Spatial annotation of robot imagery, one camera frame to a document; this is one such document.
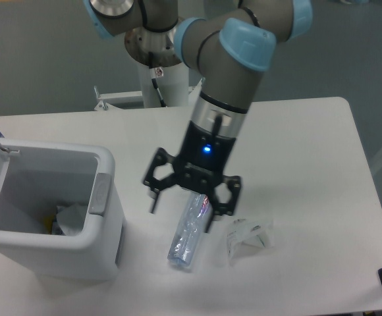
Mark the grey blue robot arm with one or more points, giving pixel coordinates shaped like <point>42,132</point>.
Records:
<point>231,52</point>

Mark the crushed clear plastic bottle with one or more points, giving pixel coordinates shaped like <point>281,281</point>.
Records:
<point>191,225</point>

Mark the white crumpled paper in bin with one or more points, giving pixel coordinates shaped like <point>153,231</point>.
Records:
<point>68,220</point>

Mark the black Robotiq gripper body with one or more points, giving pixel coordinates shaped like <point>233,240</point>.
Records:
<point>199,165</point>

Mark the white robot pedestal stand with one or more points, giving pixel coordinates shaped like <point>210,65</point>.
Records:
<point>159,87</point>

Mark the white push-lid trash can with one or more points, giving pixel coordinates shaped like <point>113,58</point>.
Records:
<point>36,177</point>

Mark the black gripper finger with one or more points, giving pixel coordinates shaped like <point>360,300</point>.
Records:
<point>223,197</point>
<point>159,176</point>

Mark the crumpled clear plastic wrapper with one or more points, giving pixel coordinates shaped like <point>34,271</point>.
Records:
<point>247,236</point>

